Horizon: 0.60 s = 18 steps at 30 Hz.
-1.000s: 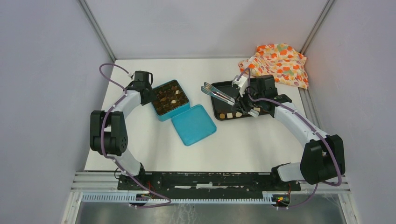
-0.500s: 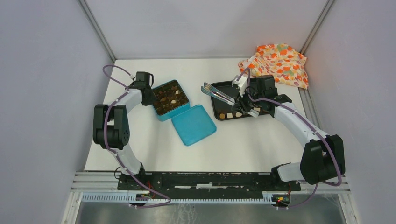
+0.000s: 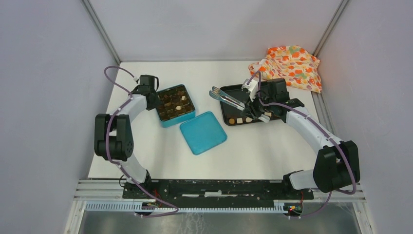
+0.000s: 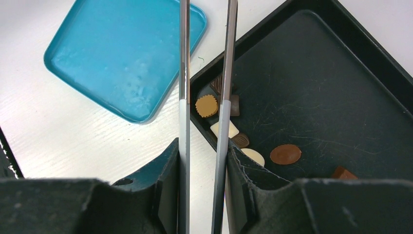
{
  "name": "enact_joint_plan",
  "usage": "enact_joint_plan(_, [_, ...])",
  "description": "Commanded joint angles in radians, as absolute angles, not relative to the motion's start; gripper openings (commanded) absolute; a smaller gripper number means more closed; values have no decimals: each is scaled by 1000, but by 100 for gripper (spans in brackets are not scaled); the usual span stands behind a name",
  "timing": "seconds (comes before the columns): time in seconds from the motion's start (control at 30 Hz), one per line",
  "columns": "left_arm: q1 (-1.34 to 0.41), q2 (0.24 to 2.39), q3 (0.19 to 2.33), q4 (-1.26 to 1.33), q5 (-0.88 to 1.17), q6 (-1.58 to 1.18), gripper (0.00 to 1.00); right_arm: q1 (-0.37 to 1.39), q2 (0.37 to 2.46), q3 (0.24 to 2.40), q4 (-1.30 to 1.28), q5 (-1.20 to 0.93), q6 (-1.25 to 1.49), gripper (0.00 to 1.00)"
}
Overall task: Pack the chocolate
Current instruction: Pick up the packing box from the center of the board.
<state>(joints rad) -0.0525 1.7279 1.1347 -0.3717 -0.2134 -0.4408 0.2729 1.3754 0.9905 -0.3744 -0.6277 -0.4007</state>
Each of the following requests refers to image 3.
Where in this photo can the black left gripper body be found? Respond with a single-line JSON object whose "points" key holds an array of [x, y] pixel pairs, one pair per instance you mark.
{"points": [[156, 102]]}

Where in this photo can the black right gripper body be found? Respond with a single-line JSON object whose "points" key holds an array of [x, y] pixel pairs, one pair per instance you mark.
{"points": [[256, 108]]}

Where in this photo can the teal chocolate tin box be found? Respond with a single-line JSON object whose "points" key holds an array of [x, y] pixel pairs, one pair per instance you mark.
{"points": [[177, 106]]}

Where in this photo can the steel tongs with white handle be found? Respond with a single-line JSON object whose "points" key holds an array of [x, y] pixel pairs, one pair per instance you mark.
{"points": [[237, 107]]}

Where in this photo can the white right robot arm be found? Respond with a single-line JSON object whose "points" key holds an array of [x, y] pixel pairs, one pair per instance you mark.
{"points": [[336, 167]]}

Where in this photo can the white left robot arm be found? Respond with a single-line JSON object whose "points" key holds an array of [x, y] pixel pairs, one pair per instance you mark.
{"points": [[113, 138]]}

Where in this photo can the black chocolate tray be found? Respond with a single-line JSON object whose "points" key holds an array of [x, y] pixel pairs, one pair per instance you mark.
{"points": [[237, 94]]}

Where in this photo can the teal tin lid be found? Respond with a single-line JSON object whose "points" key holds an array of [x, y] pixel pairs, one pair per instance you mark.
{"points": [[203, 133]]}

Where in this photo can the floral orange cloth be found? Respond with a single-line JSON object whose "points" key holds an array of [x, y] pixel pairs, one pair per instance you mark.
{"points": [[292, 63]]}

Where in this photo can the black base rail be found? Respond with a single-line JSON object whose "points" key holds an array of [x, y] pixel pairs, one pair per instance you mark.
{"points": [[224, 193]]}

